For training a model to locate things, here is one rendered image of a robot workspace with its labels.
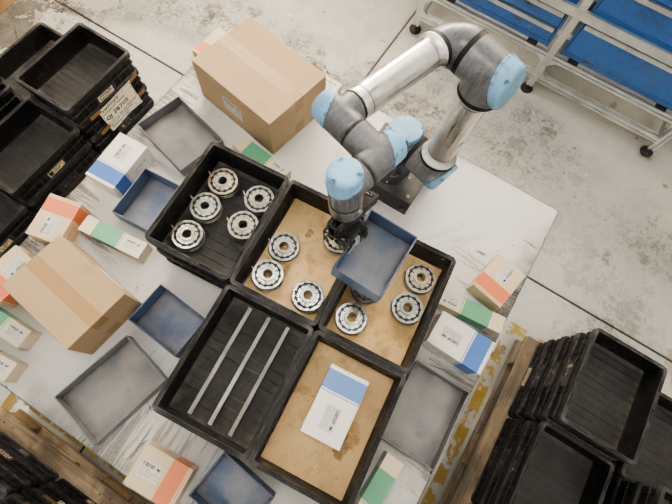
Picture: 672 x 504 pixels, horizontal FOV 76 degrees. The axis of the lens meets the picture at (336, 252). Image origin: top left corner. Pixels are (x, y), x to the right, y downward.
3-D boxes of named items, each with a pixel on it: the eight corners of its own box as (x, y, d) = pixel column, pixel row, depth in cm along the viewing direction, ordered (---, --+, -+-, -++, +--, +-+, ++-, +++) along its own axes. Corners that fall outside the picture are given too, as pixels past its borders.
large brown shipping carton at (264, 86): (203, 95, 177) (191, 59, 158) (255, 54, 185) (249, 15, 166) (273, 155, 170) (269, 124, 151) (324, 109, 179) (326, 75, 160)
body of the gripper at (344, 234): (323, 240, 108) (319, 218, 97) (342, 214, 110) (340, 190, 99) (348, 255, 106) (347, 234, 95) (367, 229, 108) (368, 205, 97)
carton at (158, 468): (132, 478, 131) (122, 483, 124) (155, 440, 135) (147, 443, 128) (177, 505, 129) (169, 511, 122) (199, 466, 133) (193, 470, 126)
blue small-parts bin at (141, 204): (154, 237, 156) (147, 230, 149) (119, 219, 157) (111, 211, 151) (185, 193, 162) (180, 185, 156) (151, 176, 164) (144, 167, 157)
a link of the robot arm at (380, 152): (376, 108, 89) (338, 139, 87) (415, 144, 87) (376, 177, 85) (371, 129, 97) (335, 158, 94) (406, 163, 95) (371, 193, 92)
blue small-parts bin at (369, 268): (367, 218, 124) (371, 208, 118) (411, 245, 123) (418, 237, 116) (330, 274, 118) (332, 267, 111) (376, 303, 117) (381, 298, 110)
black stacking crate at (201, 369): (233, 292, 140) (227, 283, 130) (314, 334, 138) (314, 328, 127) (163, 407, 128) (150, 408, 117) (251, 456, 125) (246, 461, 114)
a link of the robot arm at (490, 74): (420, 151, 152) (494, 20, 102) (451, 180, 150) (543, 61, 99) (397, 169, 148) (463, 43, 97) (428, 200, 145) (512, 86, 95)
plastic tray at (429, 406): (413, 361, 148) (416, 360, 143) (465, 392, 146) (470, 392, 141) (375, 434, 140) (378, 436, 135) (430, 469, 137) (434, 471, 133)
